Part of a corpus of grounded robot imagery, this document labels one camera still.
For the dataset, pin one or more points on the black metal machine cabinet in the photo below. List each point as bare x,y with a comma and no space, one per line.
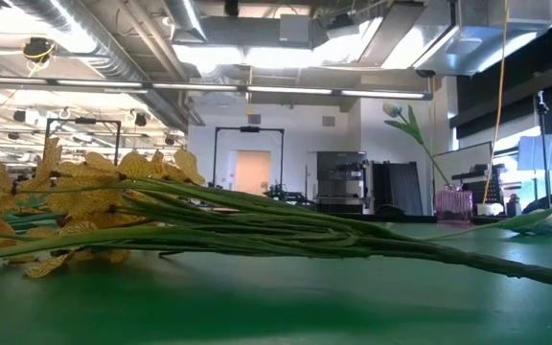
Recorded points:
340,167

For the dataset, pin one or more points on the dark rounded background object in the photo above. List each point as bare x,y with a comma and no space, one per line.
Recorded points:
551,211

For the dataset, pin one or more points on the white softbox panel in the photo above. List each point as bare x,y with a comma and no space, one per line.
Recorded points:
530,153

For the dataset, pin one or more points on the pink glass vase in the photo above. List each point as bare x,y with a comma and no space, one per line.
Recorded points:
454,206

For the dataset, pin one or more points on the orange door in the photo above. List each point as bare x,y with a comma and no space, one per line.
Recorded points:
252,172

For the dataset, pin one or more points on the black gantry frame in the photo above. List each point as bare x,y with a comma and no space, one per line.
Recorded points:
84,121
249,129

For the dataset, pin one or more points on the long ceiling light bar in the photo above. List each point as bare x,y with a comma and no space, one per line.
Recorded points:
285,90

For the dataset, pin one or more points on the white artificial tulip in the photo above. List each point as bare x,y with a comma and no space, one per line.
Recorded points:
392,109
539,221

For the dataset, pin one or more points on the black table frame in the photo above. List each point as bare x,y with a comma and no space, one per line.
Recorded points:
400,219

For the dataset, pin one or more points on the black tripod light stand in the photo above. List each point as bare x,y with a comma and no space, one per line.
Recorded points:
543,120

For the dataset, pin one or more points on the dark grey standing panel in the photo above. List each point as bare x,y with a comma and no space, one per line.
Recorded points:
400,187

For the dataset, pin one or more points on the black perforated panel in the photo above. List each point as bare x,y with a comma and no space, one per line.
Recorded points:
494,191

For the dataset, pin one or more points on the small grey canister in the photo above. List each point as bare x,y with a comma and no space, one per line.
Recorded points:
513,207

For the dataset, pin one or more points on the yellow artificial flower bunch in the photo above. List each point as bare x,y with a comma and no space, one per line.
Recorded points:
257,230

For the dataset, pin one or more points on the green table mat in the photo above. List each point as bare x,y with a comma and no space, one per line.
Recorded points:
276,311

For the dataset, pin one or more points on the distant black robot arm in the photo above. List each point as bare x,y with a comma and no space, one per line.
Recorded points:
285,195

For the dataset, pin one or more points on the white whiteboard panel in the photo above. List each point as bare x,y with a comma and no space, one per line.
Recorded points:
463,163

